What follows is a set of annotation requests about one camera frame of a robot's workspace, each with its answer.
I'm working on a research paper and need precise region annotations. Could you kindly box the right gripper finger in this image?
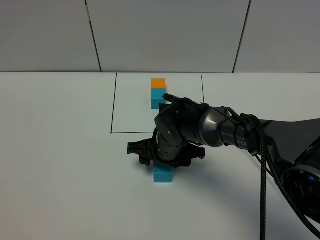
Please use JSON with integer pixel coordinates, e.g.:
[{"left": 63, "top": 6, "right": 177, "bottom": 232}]
[
  {"left": 173, "top": 159, "right": 191, "bottom": 168},
  {"left": 139, "top": 156, "right": 151, "bottom": 166}
]

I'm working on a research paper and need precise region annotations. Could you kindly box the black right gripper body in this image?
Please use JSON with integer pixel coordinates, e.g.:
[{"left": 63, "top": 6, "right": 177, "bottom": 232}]
[{"left": 127, "top": 129, "right": 205, "bottom": 168}]

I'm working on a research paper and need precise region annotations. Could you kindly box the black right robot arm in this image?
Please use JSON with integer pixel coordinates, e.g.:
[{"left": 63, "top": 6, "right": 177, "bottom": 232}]
[{"left": 127, "top": 93, "right": 320, "bottom": 222}]

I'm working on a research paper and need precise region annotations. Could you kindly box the blue template block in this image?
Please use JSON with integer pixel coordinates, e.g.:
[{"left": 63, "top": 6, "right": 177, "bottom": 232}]
[{"left": 150, "top": 88, "right": 166, "bottom": 109}]

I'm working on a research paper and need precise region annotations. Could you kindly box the orange template block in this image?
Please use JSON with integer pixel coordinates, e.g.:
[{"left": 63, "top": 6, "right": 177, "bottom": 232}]
[{"left": 151, "top": 78, "right": 166, "bottom": 89}]

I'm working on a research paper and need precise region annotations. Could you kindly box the braided right camera cable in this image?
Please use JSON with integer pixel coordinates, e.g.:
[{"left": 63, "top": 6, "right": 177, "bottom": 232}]
[{"left": 239, "top": 113, "right": 320, "bottom": 240}]

